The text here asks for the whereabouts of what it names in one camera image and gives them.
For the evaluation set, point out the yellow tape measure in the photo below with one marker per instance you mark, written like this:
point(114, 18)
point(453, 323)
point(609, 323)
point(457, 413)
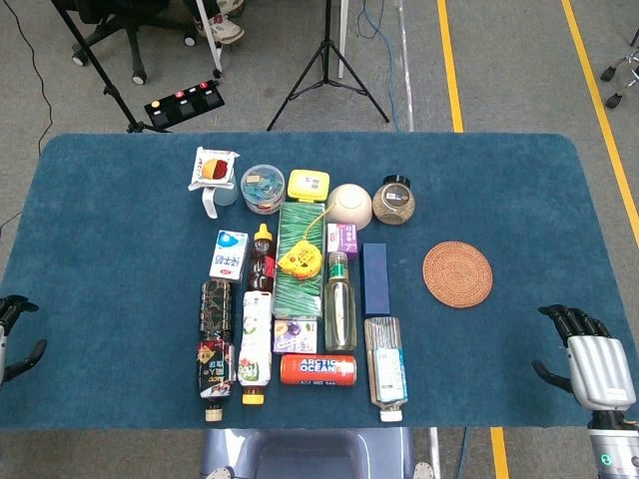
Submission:
point(299, 260)

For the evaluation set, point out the blue felt table mat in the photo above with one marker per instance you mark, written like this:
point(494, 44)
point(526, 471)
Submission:
point(125, 224)

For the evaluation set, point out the white sneaker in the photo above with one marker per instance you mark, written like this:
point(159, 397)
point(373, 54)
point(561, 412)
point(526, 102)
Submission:
point(232, 6)
point(222, 30)

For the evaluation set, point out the pale yellow drink bottle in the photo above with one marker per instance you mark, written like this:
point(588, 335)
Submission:
point(341, 309)

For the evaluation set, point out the white blue milk carton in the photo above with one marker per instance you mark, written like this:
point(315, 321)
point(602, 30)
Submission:
point(228, 257)

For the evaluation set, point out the white snack packet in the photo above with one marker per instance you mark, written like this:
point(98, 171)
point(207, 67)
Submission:
point(214, 167)

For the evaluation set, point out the round woven coaster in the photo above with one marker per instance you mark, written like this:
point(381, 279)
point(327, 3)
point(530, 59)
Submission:
point(457, 274)

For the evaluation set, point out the black light stand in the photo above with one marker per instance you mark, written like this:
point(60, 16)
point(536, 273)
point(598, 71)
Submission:
point(107, 87)

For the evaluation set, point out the purple juice carton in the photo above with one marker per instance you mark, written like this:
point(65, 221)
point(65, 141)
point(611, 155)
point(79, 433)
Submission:
point(294, 336)

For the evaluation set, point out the purple white small box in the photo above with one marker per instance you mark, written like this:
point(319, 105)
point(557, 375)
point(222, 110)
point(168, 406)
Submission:
point(342, 242)

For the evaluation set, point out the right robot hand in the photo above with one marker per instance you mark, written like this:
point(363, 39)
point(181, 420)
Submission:
point(599, 369)

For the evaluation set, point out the light blue pitcher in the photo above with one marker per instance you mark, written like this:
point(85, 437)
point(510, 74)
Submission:
point(225, 195)

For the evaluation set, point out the clear tub of clips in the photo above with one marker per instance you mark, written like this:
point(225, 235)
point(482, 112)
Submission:
point(262, 187)

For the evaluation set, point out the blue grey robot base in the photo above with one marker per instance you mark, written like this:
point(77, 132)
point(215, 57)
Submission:
point(309, 454)

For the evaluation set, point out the green patterned flat box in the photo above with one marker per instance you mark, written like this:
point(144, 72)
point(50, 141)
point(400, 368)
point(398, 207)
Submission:
point(294, 299)

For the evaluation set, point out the yellow lidded box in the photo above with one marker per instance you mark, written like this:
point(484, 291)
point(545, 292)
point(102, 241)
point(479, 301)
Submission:
point(307, 184)

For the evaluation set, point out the beige upturned bowl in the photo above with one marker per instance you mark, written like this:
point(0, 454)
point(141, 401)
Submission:
point(349, 204)

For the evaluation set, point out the glass jar black lid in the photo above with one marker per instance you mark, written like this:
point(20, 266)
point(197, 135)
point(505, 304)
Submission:
point(394, 204)

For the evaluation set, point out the black coffee bottle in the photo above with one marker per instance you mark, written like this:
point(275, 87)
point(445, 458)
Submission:
point(215, 349)

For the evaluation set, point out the black foot pedal box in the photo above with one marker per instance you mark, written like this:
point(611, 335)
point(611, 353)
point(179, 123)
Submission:
point(185, 105)

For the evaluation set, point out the white pole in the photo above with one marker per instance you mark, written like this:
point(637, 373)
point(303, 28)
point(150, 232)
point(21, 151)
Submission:
point(343, 35)
point(208, 35)

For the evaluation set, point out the black office chair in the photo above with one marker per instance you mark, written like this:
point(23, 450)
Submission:
point(132, 30)

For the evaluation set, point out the black tripod stand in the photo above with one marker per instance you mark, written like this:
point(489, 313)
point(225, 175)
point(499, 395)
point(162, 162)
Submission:
point(327, 50)

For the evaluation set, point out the white label juice bottle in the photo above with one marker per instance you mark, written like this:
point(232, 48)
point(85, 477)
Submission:
point(255, 344)

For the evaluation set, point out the navy blue long box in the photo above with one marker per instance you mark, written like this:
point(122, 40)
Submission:
point(375, 279)

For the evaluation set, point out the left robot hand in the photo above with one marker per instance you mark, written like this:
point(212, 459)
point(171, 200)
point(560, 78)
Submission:
point(4, 349)

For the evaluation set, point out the clear square bottle white cap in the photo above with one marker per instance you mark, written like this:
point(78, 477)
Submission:
point(387, 369)

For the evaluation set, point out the orange Arctic Ocean can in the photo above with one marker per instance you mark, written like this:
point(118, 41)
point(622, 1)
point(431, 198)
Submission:
point(318, 370)

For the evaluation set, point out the wheeled stool base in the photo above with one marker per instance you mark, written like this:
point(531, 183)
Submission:
point(621, 65)

